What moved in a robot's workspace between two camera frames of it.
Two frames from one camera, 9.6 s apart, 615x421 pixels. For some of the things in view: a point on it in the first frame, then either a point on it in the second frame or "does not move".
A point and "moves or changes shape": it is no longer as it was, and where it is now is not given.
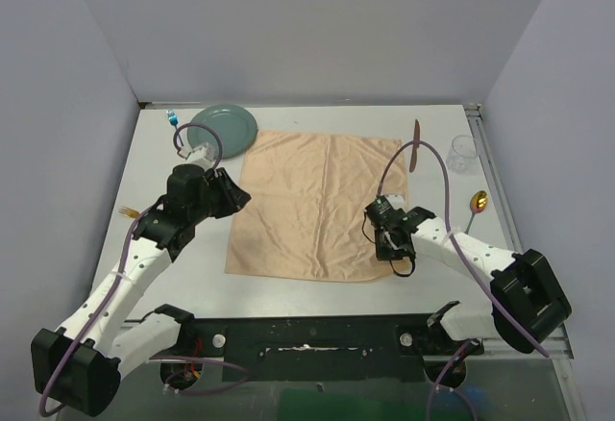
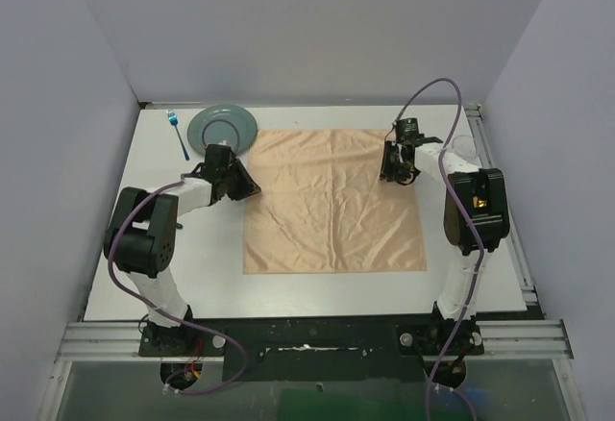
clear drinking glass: [464, 150] does not move
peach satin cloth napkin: [309, 194] moves or changes shape
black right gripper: [385, 255] to [390, 172]
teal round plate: [236, 128] does not move
